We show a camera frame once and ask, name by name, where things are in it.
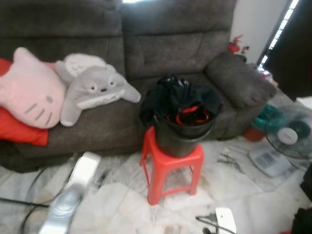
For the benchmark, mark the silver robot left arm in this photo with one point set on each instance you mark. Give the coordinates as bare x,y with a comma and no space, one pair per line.
61,214

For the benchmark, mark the red plastic stool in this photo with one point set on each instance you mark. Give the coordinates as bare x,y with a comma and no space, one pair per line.
170,163

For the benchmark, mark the black plastic bucket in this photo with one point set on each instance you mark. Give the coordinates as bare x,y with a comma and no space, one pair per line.
183,141

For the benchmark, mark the grey Totoro plush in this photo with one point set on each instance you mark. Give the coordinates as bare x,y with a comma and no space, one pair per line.
92,87

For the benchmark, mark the red cushion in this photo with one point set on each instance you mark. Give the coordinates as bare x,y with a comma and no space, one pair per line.
19,134

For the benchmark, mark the white bathroom scale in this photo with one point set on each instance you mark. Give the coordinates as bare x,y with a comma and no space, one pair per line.
268,158

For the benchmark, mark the small red bowl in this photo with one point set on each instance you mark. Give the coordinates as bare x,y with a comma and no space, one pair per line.
253,134

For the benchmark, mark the pink cat face plush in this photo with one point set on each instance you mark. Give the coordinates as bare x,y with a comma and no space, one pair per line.
29,92

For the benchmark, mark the grey floor fan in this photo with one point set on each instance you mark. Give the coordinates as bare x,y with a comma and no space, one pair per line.
287,135

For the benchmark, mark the teal plastic bag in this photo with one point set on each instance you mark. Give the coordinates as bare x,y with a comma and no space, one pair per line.
265,119

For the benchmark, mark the dark brown fabric sofa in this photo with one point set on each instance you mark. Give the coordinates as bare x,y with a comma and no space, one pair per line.
170,48

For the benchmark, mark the dark brown door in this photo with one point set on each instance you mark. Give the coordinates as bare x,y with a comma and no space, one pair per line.
292,48

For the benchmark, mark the red fire extinguisher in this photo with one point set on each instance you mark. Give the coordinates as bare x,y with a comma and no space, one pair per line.
235,47

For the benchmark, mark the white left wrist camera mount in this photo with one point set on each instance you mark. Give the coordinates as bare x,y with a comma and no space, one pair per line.
85,168

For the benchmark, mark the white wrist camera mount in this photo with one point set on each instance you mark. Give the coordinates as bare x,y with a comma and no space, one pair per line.
85,168
226,222

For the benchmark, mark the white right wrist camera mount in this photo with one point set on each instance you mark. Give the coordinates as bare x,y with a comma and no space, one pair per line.
226,222

